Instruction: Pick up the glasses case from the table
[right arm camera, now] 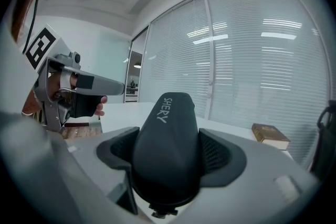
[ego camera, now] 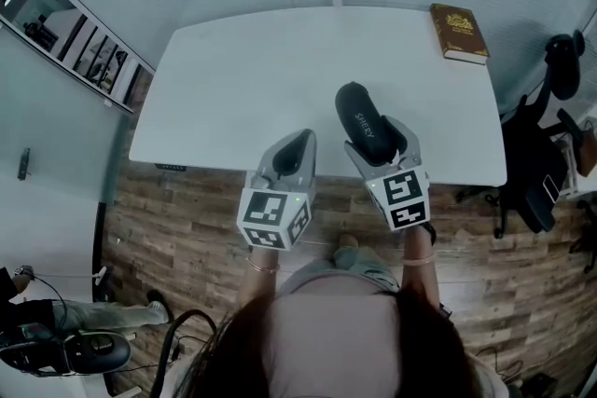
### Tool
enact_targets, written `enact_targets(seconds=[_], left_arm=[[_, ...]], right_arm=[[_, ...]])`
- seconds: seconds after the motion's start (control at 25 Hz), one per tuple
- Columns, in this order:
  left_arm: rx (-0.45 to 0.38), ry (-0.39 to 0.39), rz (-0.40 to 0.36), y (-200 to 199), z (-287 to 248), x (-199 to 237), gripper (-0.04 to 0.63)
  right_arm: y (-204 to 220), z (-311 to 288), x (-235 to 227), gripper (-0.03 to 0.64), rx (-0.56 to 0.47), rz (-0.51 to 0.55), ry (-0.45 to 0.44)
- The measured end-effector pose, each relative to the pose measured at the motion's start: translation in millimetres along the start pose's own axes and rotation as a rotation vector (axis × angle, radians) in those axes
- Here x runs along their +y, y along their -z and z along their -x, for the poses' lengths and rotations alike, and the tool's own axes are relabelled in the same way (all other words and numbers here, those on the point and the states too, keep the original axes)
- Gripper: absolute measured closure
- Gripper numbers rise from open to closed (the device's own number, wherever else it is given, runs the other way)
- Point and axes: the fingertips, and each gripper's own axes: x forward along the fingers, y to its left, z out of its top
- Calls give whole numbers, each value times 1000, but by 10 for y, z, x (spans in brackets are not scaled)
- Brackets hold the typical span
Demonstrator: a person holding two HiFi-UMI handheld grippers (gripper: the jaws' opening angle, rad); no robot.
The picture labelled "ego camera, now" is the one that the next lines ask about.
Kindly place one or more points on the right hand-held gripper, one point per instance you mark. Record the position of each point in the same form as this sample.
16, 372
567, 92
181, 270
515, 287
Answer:
403, 196

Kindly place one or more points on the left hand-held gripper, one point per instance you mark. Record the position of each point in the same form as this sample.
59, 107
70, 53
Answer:
268, 209

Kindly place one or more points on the black zippered case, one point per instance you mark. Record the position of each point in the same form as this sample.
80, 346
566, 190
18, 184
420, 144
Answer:
359, 112

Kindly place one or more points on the person's left forearm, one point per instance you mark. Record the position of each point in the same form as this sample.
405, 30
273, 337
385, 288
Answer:
259, 289

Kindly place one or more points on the person's right forearm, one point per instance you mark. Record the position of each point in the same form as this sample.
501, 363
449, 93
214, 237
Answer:
420, 284

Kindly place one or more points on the person's shoe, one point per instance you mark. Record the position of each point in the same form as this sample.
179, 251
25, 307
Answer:
348, 241

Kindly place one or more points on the thin gold bangle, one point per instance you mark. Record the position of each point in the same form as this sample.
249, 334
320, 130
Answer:
261, 269

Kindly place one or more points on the pale pink bangle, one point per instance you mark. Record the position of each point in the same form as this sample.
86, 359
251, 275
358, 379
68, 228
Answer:
417, 261

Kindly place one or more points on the person's grey jeans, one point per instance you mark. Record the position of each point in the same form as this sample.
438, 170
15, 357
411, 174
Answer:
359, 268

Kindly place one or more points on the desk control panel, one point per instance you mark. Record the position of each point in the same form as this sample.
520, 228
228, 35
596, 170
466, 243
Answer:
170, 166

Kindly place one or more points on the black office chair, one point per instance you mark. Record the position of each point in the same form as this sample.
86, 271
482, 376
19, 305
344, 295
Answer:
527, 154

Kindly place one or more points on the brown hardcover book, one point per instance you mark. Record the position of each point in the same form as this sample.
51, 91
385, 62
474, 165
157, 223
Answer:
459, 30

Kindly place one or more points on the smartphone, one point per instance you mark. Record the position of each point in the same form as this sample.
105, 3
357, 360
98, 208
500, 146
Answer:
551, 188

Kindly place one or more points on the person's light shirt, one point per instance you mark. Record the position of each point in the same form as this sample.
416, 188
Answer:
336, 340

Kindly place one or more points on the white side table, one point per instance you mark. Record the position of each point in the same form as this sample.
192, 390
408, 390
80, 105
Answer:
571, 174

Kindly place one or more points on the brown bag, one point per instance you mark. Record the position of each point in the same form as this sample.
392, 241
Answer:
587, 154

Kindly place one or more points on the black metal railing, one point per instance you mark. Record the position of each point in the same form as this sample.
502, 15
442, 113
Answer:
98, 60

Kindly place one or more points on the black swivel chair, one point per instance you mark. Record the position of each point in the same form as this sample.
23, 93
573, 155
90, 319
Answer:
587, 237

